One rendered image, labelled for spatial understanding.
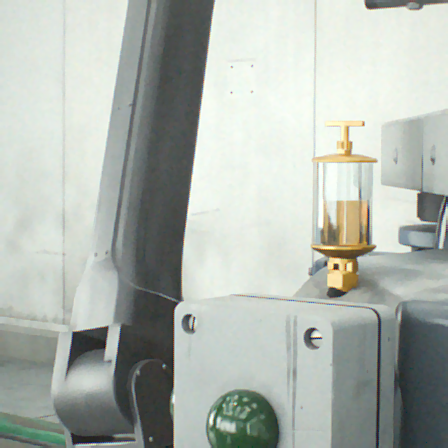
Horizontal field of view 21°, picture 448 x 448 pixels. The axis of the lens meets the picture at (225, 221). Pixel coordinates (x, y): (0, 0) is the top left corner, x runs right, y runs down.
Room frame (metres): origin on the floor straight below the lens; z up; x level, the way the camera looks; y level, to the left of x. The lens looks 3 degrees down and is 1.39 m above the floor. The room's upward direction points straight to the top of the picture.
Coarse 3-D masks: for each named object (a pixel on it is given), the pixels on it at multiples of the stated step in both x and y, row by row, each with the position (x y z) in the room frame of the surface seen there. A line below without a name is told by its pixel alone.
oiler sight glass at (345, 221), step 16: (320, 176) 0.51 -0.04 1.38; (336, 176) 0.51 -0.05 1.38; (352, 176) 0.51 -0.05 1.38; (368, 176) 0.51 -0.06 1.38; (320, 192) 0.51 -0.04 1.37; (336, 192) 0.51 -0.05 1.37; (352, 192) 0.51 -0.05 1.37; (368, 192) 0.51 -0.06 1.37; (320, 208) 0.51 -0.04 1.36; (336, 208) 0.51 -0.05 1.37; (352, 208) 0.51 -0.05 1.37; (368, 208) 0.51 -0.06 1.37; (320, 224) 0.51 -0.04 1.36; (336, 224) 0.51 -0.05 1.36; (352, 224) 0.51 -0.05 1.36; (368, 224) 0.51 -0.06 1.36; (320, 240) 0.51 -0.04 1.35; (336, 240) 0.51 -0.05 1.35; (352, 240) 0.51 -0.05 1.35; (368, 240) 0.51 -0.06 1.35
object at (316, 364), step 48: (192, 336) 0.46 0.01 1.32; (240, 336) 0.45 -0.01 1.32; (288, 336) 0.44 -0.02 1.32; (336, 336) 0.43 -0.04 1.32; (384, 336) 0.45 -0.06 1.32; (192, 384) 0.46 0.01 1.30; (240, 384) 0.45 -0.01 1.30; (288, 384) 0.44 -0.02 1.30; (336, 384) 0.43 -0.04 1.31; (384, 384) 0.45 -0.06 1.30; (192, 432) 0.46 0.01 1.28; (288, 432) 0.44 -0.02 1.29; (336, 432) 0.43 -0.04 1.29; (384, 432) 0.45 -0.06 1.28
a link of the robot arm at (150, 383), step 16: (144, 368) 0.75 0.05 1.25; (160, 368) 0.76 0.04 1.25; (128, 384) 0.74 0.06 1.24; (144, 384) 0.74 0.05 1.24; (160, 384) 0.75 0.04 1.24; (144, 400) 0.74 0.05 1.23; (160, 400) 0.75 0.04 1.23; (144, 416) 0.74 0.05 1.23; (160, 416) 0.75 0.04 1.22; (64, 432) 0.79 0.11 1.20; (144, 432) 0.74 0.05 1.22; (160, 432) 0.75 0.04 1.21
